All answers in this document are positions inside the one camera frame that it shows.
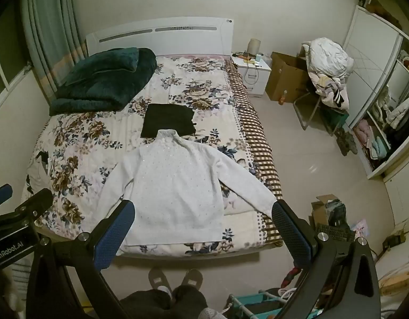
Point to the orange bottle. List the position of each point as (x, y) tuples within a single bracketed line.
[(284, 98)]

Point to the white headboard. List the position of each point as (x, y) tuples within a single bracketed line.
[(158, 36)]

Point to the grey and black cloth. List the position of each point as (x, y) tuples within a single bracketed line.
[(38, 172)]

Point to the black keyboard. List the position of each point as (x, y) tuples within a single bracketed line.
[(335, 233)]

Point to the white nightstand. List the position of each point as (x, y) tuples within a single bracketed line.
[(254, 76)]

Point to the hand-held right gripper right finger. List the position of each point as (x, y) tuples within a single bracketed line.
[(290, 236)]

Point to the person's right slipper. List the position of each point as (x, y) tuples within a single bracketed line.
[(192, 277)]

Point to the green bag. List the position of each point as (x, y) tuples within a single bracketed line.
[(335, 118)]

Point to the black folded garment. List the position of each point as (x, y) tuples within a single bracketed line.
[(168, 119)]

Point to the pile of clothes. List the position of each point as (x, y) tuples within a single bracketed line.
[(327, 59)]

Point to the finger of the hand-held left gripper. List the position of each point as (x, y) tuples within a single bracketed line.
[(2, 192), (38, 201)]

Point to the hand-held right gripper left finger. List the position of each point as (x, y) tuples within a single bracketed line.
[(113, 239)]

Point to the dark green plush blanket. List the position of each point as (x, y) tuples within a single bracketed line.
[(101, 79)]

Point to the window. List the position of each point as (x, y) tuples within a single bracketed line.
[(2, 66)]

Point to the large brown cardboard box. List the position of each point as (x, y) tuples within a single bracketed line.
[(281, 76)]

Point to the pair of dark patterned slippers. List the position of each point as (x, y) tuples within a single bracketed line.
[(345, 141)]

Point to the small open cardboard box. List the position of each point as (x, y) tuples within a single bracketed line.
[(324, 209)]

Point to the teal drying rack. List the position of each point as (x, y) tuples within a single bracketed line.
[(254, 302)]

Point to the floral bedsheet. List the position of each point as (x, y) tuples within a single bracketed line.
[(198, 89)]

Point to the white wardrobe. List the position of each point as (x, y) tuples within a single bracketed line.
[(364, 40)]

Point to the beige table lamp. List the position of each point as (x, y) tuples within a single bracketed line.
[(254, 46)]

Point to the person's left slipper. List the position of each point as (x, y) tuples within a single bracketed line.
[(159, 280)]

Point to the metal folding chair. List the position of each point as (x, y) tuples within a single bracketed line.
[(304, 113)]

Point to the person's slipper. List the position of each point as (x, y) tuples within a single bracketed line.
[(159, 280), (192, 277)]

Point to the green curtain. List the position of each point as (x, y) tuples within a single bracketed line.
[(48, 23)]

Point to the white towel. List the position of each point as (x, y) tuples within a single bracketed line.
[(171, 186)]

